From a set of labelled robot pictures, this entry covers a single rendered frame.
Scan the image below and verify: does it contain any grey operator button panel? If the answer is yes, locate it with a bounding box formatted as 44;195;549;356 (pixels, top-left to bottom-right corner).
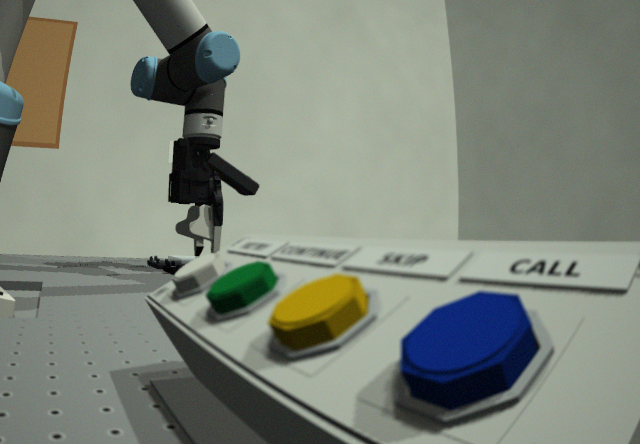
145;233;640;444

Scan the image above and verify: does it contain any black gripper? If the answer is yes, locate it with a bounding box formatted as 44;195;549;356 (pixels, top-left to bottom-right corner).
168;137;223;256

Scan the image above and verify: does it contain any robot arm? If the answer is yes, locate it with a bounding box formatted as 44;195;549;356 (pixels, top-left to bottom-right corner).
0;0;259;196

